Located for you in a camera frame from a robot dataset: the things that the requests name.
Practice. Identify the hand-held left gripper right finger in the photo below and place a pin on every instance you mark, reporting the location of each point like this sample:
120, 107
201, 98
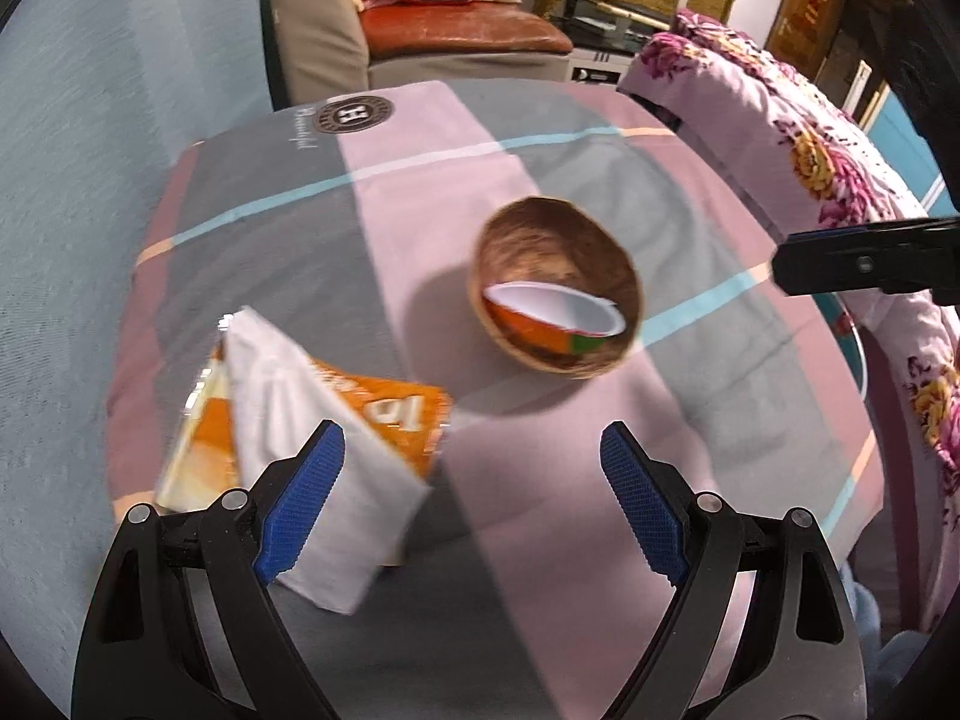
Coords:
645, 502

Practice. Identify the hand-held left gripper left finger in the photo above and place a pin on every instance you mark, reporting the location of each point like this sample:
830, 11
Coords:
300, 502

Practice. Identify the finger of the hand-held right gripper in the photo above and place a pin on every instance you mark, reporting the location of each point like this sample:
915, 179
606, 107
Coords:
862, 264

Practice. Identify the teal bin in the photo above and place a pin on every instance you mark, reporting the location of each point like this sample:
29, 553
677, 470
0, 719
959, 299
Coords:
844, 322

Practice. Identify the white tissue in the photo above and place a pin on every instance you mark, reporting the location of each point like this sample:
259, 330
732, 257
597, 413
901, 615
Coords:
270, 375

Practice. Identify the orange snack packet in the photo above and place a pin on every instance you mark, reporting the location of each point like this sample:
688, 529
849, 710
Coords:
397, 412

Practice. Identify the wooden door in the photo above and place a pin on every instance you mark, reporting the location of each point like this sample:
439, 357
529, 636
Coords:
806, 0

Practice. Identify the purple floral blanket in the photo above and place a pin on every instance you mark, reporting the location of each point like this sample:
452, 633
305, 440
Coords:
750, 90

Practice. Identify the small orange white cup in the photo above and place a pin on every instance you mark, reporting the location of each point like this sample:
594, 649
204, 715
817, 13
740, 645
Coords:
540, 330

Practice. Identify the person's blue jeans leg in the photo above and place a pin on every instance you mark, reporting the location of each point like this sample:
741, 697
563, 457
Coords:
877, 637

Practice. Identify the brown coconut shell bowl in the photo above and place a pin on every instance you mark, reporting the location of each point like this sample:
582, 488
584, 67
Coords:
540, 247

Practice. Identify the silver media player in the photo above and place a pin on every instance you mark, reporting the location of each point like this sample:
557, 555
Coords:
600, 71

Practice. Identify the black stereo player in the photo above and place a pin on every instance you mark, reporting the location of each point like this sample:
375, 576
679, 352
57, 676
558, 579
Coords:
600, 19

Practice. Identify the plaid pink grey tablecloth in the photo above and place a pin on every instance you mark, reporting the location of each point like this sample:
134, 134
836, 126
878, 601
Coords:
420, 165

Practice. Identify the beige sofa with brown seat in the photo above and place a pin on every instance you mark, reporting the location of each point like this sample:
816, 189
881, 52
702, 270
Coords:
315, 22

